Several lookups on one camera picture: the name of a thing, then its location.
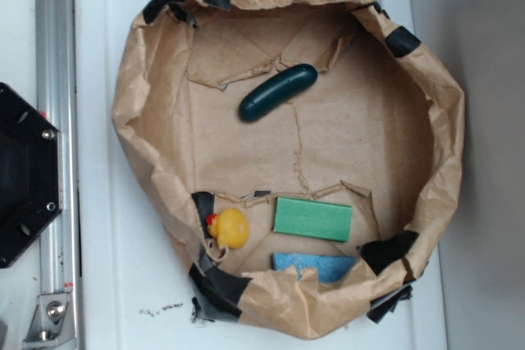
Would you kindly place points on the dark green plastic pickle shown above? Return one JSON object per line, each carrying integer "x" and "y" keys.
{"x": 278, "y": 89}

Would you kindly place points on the blue sponge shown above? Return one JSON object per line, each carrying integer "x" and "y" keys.
{"x": 330, "y": 269}

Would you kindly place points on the yellow rubber duck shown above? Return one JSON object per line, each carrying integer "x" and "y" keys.
{"x": 230, "y": 228}

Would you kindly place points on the metal corner bracket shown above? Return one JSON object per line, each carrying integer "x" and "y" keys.
{"x": 52, "y": 325}

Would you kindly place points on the white plastic tray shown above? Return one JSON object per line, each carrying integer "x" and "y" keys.
{"x": 136, "y": 293}

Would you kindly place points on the aluminium extrusion rail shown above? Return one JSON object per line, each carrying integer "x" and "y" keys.
{"x": 60, "y": 257}

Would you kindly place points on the brown paper bag bin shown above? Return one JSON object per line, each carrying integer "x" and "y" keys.
{"x": 381, "y": 130}

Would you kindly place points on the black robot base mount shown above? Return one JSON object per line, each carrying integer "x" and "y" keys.
{"x": 30, "y": 181}

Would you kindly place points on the green rectangular block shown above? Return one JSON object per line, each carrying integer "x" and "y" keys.
{"x": 313, "y": 219}

